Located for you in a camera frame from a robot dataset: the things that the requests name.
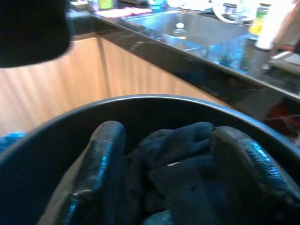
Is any stainless steel kitchen sink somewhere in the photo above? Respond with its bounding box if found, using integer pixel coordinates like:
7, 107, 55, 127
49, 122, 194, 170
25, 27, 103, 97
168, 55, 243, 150
127, 10, 253, 51

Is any dark blurred object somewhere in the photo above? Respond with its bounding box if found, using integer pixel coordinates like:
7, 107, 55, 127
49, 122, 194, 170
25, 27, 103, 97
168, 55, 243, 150
0, 0, 71, 68

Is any dark navy cloth garment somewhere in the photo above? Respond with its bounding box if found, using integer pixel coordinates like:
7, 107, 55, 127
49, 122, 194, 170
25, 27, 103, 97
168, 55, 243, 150
117, 121, 233, 225

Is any white paper towel roll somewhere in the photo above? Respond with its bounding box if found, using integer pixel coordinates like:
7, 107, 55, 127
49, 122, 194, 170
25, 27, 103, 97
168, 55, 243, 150
255, 0, 290, 50

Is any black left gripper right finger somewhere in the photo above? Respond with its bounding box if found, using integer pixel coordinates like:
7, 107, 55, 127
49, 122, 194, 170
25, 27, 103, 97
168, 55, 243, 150
210, 126, 300, 225

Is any black stone kitchen counter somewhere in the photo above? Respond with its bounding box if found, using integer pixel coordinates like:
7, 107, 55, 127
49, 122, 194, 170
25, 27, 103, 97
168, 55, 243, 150
67, 8, 300, 122

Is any wooden kitchen cabinet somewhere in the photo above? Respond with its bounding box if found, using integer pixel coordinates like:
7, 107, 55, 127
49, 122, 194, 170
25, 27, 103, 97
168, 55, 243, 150
0, 32, 233, 136

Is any black round plastic basin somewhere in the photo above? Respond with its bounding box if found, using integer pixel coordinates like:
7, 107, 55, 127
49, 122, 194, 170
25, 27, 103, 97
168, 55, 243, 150
0, 94, 300, 225

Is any pink cloth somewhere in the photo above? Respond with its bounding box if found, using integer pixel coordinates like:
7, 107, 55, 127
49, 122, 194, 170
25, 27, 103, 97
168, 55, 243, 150
96, 7, 153, 19

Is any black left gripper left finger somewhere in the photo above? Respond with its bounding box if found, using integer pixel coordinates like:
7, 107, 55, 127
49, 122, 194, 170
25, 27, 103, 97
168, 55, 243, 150
54, 120, 125, 225

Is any clear plastic water bottle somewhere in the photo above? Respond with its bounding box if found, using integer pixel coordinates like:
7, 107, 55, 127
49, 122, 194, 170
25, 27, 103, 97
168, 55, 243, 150
172, 22, 188, 40

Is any yellow green dish soap bottle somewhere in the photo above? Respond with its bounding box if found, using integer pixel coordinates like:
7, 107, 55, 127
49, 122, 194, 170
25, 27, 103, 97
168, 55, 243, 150
248, 4, 270, 36

